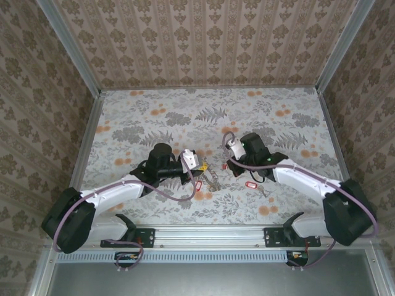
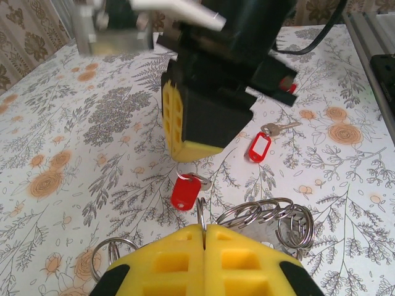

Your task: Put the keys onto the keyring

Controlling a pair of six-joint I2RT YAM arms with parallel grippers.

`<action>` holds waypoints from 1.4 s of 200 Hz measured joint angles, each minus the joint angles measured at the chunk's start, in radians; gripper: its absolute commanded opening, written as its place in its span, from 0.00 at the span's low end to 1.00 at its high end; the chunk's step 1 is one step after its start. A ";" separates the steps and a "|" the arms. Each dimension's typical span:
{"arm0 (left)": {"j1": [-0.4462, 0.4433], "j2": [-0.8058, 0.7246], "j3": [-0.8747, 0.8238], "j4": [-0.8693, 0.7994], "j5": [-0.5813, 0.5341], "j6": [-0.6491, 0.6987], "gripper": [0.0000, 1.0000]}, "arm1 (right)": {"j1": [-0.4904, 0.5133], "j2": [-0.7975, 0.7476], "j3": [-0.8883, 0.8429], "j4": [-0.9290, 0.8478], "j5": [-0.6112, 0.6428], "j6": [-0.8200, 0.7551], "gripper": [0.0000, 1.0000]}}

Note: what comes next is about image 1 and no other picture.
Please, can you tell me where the metal keyring holder with rings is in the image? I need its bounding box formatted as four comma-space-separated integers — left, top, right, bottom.
199, 166, 222, 192

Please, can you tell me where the floral patterned table cover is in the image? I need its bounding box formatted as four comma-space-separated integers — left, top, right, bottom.
66, 89, 354, 226

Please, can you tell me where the grey metal sheet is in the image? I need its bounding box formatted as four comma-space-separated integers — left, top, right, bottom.
48, 261, 379, 296

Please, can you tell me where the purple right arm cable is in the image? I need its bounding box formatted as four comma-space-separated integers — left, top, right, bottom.
222, 131, 380, 273

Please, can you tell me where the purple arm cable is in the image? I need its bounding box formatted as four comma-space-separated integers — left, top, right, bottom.
222, 131, 380, 273
52, 152, 198, 274

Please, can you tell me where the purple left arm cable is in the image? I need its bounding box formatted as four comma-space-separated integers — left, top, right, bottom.
52, 152, 198, 274

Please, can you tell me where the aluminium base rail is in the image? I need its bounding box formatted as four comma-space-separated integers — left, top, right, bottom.
46, 224, 322, 249

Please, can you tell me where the thin aluminium rear rail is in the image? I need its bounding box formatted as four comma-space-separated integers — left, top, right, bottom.
100, 87, 320, 93

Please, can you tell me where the aluminium side rail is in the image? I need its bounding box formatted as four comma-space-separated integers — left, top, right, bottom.
317, 88, 351, 183
57, 91, 106, 228

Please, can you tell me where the slotted grey cable duct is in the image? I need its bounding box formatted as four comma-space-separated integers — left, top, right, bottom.
57, 250, 309, 264

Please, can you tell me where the black connector with coloured wires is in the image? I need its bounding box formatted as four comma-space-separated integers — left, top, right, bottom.
286, 250, 310, 268
114, 251, 139, 268

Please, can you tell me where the aluminium frame post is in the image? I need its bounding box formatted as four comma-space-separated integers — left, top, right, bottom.
36, 0, 102, 95
315, 0, 376, 93

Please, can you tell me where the aluminium frame bar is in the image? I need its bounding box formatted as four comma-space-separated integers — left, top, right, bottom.
29, 246, 59, 296
367, 246, 395, 296

